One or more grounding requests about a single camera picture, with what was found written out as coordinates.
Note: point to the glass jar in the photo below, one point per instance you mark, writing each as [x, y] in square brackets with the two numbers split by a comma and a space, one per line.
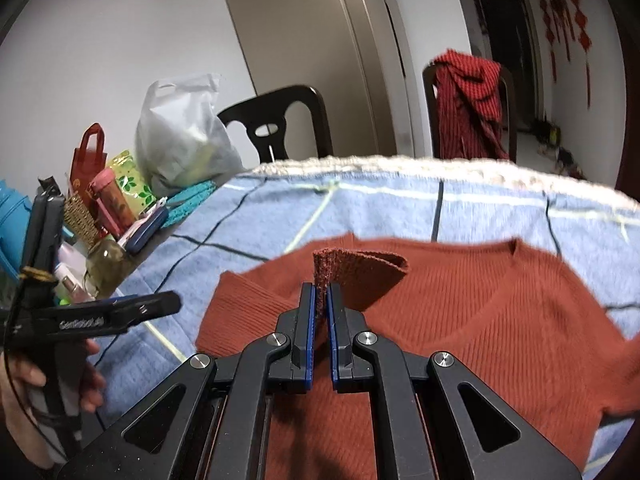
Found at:
[107, 265]

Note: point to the pink bottle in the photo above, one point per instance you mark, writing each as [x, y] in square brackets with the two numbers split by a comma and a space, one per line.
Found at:
[115, 205]

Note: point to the rust red knit sweater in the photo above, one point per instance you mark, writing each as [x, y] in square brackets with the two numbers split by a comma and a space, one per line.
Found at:
[475, 320]

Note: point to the teal crochet cloth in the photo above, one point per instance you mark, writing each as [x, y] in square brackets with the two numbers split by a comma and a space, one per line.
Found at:
[192, 197]

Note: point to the blue plaid blanket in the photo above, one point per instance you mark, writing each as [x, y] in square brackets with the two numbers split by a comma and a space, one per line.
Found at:
[380, 210]

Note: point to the dark blue case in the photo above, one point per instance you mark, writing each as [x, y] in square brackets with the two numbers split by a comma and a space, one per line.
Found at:
[147, 230]

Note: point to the red gift bag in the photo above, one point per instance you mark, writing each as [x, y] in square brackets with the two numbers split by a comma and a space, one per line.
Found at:
[87, 160]

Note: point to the red checked cloth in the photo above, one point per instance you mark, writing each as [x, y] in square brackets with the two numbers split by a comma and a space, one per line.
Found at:
[465, 105]

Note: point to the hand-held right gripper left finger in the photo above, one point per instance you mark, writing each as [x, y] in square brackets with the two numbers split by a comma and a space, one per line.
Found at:
[311, 332]

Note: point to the dark wooden chair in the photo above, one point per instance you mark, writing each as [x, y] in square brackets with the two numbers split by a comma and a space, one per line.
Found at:
[300, 110]
[510, 110]

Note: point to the white plastic bottle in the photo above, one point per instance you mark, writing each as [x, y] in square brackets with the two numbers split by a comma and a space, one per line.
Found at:
[70, 270]

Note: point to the gold textured pouch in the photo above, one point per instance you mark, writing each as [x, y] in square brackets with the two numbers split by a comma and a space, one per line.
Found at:
[80, 220]

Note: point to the person's left hand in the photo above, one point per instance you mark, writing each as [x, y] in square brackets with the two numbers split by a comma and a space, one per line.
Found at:
[15, 400]

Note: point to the blue bag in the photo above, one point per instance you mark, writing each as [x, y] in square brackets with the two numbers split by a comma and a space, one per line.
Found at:
[12, 230]

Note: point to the small yellow container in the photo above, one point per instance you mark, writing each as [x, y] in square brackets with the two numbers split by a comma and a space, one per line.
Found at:
[553, 136]

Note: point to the green patterned box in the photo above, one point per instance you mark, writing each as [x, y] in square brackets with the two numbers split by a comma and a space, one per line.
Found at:
[132, 180]

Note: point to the white door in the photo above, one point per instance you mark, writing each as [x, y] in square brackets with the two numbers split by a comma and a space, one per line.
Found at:
[310, 25]

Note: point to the red hanging wall decorations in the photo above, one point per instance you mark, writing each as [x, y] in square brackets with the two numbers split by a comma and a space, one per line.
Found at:
[562, 15]

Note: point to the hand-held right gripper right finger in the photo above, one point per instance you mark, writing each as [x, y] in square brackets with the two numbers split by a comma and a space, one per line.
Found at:
[332, 340]

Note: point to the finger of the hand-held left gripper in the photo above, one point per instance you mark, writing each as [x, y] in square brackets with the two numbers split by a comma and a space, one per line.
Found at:
[155, 305]

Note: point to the white plastic bag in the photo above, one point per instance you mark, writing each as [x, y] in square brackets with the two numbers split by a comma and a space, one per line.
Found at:
[182, 140]

